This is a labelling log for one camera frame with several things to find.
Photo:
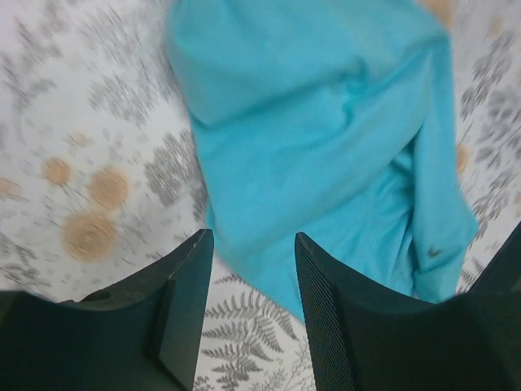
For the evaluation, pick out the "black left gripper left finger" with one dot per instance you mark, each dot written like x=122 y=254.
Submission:
x=141 y=333

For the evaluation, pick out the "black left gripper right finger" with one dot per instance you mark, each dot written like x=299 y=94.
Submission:
x=364 y=336

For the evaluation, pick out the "turquoise t shirt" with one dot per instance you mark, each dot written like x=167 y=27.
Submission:
x=331 y=118

